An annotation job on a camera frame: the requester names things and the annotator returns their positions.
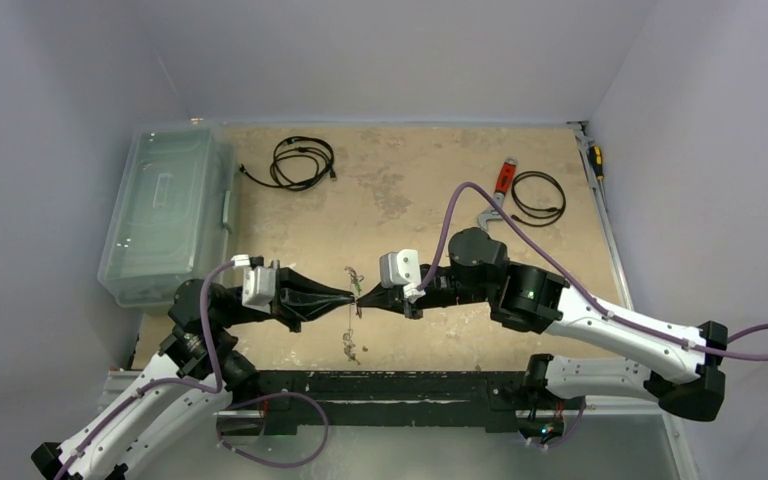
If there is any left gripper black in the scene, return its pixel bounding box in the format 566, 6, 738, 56
216, 258, 355, 331

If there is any keyring chain with keys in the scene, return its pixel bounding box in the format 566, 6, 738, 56
340, 266, 367, 366

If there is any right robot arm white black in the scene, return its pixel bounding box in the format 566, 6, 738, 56
357, 227, 728, 422

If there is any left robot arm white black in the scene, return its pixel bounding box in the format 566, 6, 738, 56
31, 255, 355, 479

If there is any clear plastic storage bin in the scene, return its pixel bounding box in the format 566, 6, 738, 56
97, 123, 236, 310

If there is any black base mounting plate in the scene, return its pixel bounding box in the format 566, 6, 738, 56
218, 368, 587, 439

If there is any yellow black screwdriver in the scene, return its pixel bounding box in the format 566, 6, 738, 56
587, 145, 604, 181

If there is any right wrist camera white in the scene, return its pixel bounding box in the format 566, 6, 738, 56
379, 249, 425, 302

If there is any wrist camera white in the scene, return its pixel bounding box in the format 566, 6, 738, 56
379, 249, 425, 302
230, 254, 280, 313

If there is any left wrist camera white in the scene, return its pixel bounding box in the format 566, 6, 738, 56
230, 254, 280, 313

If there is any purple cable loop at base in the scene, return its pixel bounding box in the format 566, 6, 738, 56
215, 389, 332, 470

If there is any black coiled cable left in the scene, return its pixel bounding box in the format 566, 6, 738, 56
238, 136, 339, 193

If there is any black coiled cable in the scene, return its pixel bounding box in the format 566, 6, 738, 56
238, 136, 339, 193
509, 170, 568, 229

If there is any red handled adjustable wrench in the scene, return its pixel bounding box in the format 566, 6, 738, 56
477, 157, 518, 231

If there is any black coiled cable right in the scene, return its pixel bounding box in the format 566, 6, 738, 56
509, 170, 568, 229

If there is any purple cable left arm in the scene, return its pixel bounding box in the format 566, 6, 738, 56
52, 259, 243, 480

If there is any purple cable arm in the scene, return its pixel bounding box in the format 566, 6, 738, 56
417, 182, 768, 363
52, 259, 243, 480

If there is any aluminium frame rail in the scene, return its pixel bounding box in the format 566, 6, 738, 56
95, 121, 697, 480

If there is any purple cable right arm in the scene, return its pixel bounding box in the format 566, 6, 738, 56
417, 182, 768, 363

